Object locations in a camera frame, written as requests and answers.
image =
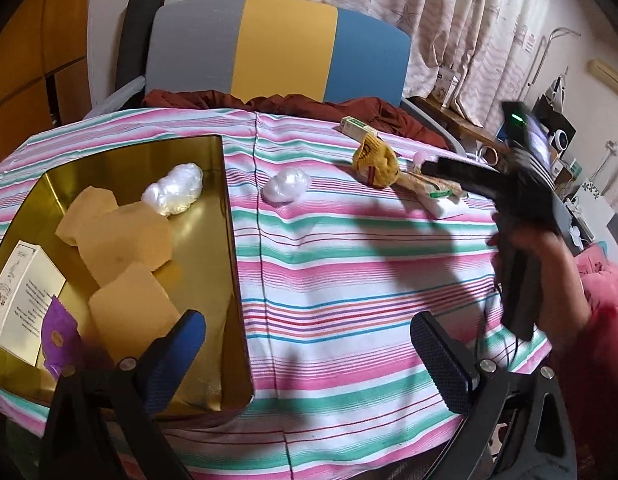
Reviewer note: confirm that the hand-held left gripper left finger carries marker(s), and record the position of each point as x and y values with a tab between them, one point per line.
181	345

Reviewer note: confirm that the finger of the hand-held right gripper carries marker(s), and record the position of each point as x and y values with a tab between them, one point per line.
464	175

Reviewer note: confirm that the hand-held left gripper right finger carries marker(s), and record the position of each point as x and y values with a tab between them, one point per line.
441	360

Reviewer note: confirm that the white tissue pack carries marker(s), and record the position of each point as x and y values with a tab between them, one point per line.
446	207

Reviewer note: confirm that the yellow sponge block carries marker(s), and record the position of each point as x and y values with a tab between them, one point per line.
126	240
131	310
86	212

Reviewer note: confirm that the gold tin box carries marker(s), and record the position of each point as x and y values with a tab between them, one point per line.
209	280

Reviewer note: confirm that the yellow mesh cloth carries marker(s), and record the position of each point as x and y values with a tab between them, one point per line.
376	160

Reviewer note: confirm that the green white small box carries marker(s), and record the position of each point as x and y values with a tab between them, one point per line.
358	127

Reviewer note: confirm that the purple packet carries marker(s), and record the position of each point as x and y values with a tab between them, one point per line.
59	335

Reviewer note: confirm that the white plastic bag ball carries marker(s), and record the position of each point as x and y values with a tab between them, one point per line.
171	190
285	185

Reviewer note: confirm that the beige carton box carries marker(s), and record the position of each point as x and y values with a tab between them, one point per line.
24	295

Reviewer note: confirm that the person's right hand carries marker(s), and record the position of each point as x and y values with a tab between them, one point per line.
559	285

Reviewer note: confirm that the wooden side desk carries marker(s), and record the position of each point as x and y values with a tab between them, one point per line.
454	117

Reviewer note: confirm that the white round device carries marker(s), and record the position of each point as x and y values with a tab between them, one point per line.
561	141

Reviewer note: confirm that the white printed bag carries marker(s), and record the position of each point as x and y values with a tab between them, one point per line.
596	207

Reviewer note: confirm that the black speaker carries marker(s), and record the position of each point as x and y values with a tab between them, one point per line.
556	117

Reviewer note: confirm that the white carton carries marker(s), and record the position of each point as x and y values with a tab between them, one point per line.
446	87

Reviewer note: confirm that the pink cloth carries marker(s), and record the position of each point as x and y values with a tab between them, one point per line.
601	257

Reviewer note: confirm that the striped tablecloth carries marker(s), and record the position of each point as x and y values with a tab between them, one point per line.
349	280

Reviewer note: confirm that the metal rack pole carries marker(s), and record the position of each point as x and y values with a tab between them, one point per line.
539	60

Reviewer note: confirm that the beige printed curtain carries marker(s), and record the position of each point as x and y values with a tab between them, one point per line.
439	20

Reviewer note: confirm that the brown cloth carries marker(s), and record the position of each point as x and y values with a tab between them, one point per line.
299	105

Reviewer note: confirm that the grey yellow blue chair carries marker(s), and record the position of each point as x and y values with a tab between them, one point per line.
284	45

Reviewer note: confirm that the wooden wardrobe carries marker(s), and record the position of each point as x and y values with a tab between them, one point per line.
34	60

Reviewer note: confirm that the wall air conditioner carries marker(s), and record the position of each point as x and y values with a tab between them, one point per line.
611	75

